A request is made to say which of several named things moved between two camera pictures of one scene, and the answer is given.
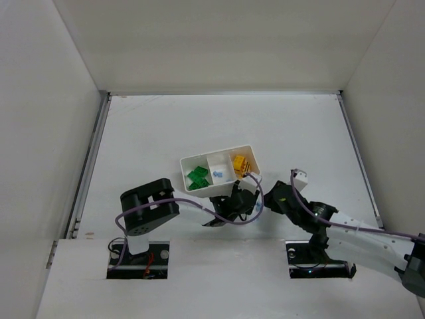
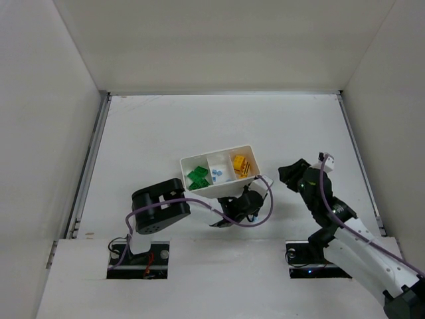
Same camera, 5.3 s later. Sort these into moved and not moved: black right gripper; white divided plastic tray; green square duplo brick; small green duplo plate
Moved: black right gripper
Not moved: white divided plastic tray; green square duplo brick; small green duplo plate
